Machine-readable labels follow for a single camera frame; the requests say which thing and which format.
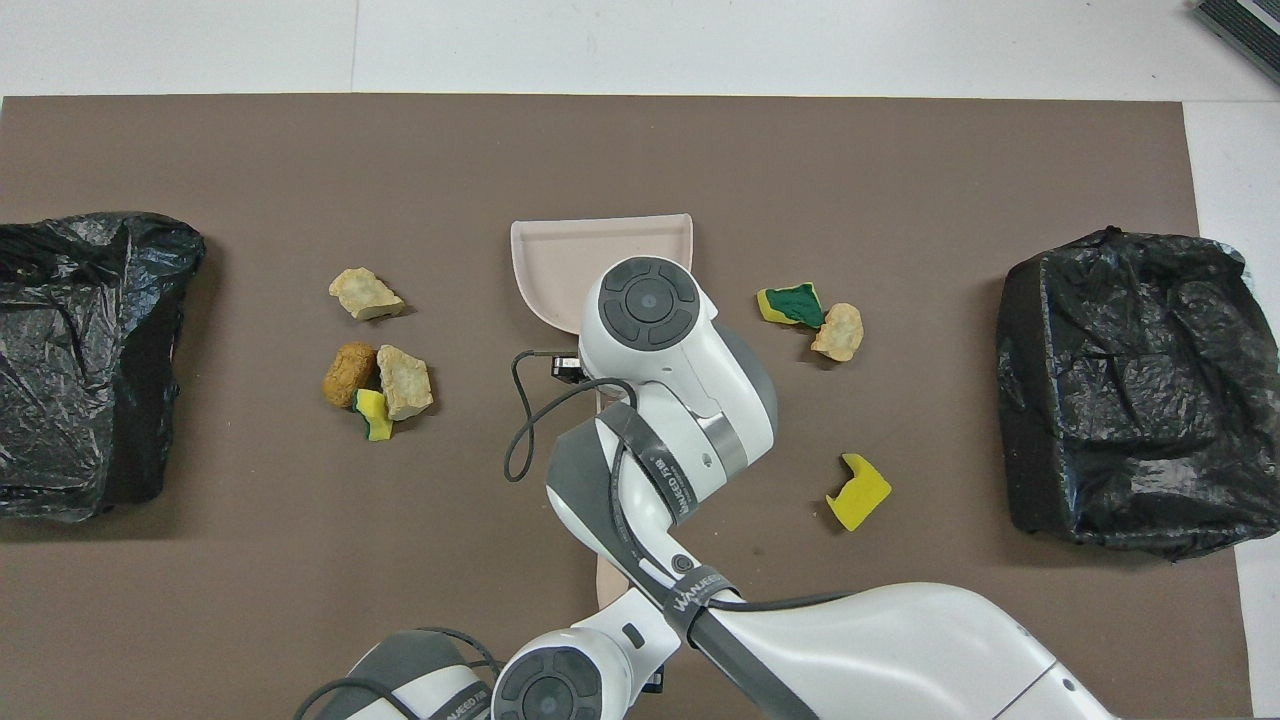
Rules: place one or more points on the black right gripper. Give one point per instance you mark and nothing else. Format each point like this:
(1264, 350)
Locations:
(566, 367)

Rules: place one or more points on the notched yellow sponge piece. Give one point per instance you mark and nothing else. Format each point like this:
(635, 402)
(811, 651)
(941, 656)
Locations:
(857, 498)

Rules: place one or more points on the beige plastic dustpan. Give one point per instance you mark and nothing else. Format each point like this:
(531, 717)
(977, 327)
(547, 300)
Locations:
(560, 260)

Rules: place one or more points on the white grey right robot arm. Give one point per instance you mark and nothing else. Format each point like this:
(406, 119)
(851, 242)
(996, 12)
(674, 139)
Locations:
(900, 650)

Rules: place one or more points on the brown sponge lump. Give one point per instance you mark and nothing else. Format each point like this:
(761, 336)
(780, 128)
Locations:
(347, 373)

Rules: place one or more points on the beige plastic hand brush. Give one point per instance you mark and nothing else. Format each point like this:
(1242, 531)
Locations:
(612, 580)

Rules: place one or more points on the green yellow sponge piece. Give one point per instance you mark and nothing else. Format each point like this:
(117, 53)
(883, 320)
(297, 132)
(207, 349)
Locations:
(795, 303)

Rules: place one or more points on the small yellow green sponge scrap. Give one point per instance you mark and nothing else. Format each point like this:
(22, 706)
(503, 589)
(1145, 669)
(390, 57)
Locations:
(374, 412)

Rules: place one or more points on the bin with smooth black bag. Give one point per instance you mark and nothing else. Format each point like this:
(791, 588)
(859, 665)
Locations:
(90, 300)

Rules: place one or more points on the large beige sponge chunk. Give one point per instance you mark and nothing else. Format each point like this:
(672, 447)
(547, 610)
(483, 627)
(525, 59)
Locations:
(405, 382)

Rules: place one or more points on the bin with crumpled black bag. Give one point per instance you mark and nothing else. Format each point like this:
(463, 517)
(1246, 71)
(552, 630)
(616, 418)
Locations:
(1130, 400)

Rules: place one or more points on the rounded beige sponge scrap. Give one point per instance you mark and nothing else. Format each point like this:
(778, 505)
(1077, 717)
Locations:
(838, 333)

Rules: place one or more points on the brown table mat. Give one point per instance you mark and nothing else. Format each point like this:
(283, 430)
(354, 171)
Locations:
(300, 550)

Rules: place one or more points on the dark ribbed device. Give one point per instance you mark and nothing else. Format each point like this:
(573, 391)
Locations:
(1245, 25)

